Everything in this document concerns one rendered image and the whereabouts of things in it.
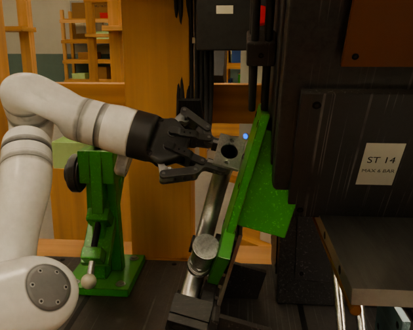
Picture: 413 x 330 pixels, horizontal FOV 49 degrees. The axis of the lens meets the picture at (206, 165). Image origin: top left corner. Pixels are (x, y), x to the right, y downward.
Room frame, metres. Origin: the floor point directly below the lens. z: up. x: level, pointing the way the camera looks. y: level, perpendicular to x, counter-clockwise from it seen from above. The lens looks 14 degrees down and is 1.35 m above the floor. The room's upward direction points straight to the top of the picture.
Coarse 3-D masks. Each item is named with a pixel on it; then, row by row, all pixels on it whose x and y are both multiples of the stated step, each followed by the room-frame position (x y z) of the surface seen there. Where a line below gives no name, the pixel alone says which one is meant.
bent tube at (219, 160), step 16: (224, 144) 0.67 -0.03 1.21; (240, 144) 0.67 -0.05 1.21; (224, 160) 0.65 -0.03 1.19; (240, 160) 0.65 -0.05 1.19; (224, 176) 0.69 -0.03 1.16; (208, 192) 0.73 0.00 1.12; (224, 192) 0.73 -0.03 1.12; (208, 208) 0.72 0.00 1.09; (208, 224) 0.71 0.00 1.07; (192, 288) 0.62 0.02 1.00
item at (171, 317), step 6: (168, 318) 0.58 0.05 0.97; (174, 318) 0.58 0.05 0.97; (180, 318) 0.58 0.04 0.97; (186, 318) 0.58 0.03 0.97; (168, 324) 0.59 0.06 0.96; (174, 324) 0.58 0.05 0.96; (180, 324) 0.58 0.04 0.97; (186, 324) 0.58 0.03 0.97; (192, 324) 0.58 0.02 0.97; (198, 324) 0.58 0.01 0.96; (204, 324) 0.58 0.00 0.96
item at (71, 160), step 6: (72, 156) 0.83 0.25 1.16; (72, 162) 0.82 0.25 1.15; (66, 168) 0.81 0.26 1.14; (72, 168) 0.81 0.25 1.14; (66, 174) 0.81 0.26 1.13; (72, 174) 0.81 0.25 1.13; (78, 174) 0.82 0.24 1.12; (66, 180) 0.81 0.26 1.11; (72, 180) 0.81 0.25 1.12; (78, 180) 0.82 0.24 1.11; (72, 186) 0.81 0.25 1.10; (78, 186) 0.82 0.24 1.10; (84, 186) 0.85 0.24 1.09
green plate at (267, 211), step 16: (256, 112) 0.67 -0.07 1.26; (256, 128) 0.58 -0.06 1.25; (256, 144) 0.57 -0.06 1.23; (256, 160) 0.57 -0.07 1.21; (240, 176) 0.62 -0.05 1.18; (256, 176) 0.58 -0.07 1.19; (240, 192) 0.57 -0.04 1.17; (256, 192) 0.58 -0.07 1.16; (272, 192) 0.58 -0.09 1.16; (240, 208) 0.57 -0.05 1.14; (256, 208) 0.58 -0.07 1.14; (272, 208) 0.58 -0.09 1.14; (288, 208) 0.58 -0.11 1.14; (224, 224) 0.65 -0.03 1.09; (240, 224) 0.59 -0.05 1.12; (256, 224) 0.58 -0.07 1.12; (272, 224) 0.58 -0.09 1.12; (288, 224) 0.58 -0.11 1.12
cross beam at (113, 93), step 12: (60, 84) 1.07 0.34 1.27; (72, 84) 1.07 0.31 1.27; (84, 84) 1.07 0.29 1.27; (96, 84) 1.06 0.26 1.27; (108, 84) 1.06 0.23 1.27; (120, 84) 1.06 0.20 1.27; (216, 84) 1.04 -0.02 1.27; (228, 84) 1.04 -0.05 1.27; (240, 84) 1.04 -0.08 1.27; (84, 96) 1.07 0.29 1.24; (96, 96) 1.06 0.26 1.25; (108, 96) 1.06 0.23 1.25; (120, 96) 1.06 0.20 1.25; (216, 96) 1.04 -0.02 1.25; (228, 96) 1.04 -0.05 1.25; (240, 96) 1.04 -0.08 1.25; (216, 108) 1.04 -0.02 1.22; (228, 108) 1.04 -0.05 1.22; (240, 108) 1.04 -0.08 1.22; (216, 120) 1.04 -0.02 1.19; (228, 120) 1.04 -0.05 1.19; (240, 120) 1.04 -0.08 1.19; (252, 120) 1.03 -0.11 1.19
